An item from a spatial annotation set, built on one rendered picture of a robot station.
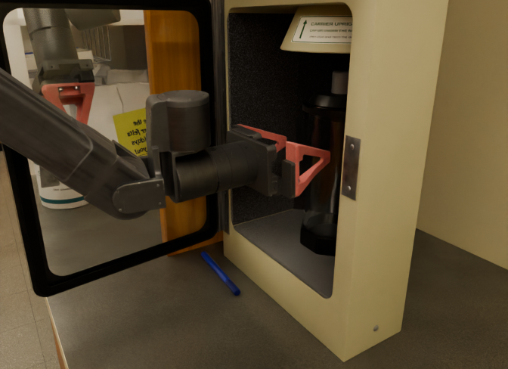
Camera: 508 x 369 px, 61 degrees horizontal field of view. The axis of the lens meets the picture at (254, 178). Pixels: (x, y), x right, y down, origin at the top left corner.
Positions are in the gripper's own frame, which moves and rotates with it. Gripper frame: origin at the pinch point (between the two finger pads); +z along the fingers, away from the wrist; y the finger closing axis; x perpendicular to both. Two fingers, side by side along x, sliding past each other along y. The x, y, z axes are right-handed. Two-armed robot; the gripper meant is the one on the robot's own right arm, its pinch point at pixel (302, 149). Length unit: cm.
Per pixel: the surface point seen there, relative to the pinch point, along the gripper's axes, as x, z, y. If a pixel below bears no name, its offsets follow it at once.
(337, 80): -8.9, 6.1, -0.1
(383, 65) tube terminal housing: -12.6, -1.2, -14.7
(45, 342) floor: 116, -38, 136
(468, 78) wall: -5.6, 39.6, 1.5
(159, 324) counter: 23.5, -21.7, 5.2
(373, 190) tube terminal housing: 1.1, -1.2, -14.6
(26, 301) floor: 115, -42, 175
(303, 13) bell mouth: -17.7, 0.1, -0.1
